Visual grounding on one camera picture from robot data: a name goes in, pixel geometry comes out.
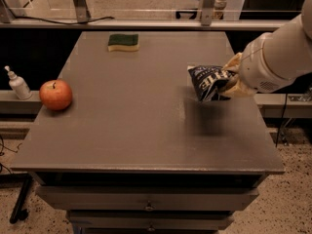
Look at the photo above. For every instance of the top drawer with knob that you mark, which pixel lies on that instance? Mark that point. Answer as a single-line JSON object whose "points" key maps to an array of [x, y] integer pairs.
{"points": [[146, 198]]}

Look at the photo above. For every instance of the metal frame post left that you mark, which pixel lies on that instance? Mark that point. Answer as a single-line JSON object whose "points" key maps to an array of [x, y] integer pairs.
{"points": [[82, 11]]}

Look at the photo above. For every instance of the red apple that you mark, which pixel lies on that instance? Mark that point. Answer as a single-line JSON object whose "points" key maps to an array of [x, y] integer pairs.
{"points": [[55, 94]]}

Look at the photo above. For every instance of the blue chip bag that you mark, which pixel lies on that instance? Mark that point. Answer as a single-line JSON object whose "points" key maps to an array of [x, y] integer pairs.
{"points": [[207, 80]]}

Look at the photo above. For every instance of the grey drawer cabinet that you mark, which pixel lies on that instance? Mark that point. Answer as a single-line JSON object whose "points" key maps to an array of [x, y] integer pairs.
{"points": [[135, 121]]}

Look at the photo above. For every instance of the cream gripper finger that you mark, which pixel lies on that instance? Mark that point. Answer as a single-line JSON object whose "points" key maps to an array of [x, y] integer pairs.
{"points": [[238, 89], [233, 64]]}

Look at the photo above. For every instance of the metal frame post right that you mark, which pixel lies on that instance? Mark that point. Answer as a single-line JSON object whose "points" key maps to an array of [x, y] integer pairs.
{"points": [[207, 12]]}

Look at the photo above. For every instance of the white pump bottle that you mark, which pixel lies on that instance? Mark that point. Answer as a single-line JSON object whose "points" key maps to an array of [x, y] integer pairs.
{"points": [[18, 84]]}

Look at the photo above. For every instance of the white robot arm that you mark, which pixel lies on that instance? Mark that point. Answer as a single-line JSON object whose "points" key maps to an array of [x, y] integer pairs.
{"points": [[273, 60]]}

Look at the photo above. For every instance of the drawer with knob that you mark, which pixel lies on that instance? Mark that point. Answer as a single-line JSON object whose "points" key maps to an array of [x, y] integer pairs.
{"points": [[149, 221], [146, 198]]}

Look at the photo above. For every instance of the black stand leg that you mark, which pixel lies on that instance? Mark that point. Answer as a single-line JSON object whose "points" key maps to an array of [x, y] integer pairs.
{"points": [[19, 212]]}

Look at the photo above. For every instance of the metal frame post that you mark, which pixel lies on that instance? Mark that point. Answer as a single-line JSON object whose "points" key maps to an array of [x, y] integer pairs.
{"points": [[82, 11], [207, 12]]}

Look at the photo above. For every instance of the green yellow sponge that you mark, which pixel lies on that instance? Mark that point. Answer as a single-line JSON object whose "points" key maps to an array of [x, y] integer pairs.
{"points": [[123, 42]]}

